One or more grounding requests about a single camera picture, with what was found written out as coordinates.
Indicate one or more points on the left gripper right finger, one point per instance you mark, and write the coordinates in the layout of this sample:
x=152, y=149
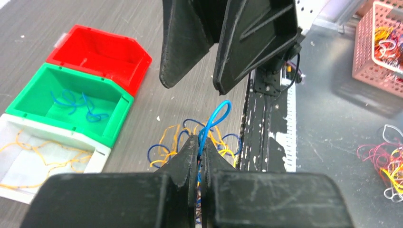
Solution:
x=241, y=199

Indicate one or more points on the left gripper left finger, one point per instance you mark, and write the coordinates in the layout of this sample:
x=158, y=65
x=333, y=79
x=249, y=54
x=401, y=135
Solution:
x=165, y=198

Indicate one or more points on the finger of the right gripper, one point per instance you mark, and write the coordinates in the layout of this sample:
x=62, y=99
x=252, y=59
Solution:
x=254, y=33
x=190, y=29

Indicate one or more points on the red plastic bin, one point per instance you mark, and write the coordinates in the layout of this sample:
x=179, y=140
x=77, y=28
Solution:
x=100, y=53

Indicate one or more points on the pink perforated basket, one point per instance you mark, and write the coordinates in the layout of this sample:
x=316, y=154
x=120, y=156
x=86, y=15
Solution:
x=378, y=53

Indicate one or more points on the white plastic bin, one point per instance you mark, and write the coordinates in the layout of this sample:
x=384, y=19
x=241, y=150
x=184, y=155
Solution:
x=31, y=152

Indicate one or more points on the green plastic bin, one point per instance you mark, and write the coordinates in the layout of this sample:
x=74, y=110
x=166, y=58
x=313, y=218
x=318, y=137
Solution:
x=83, y=103

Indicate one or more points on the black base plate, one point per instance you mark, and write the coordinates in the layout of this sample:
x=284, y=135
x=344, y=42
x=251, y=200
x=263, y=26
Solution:
x=268, y=126

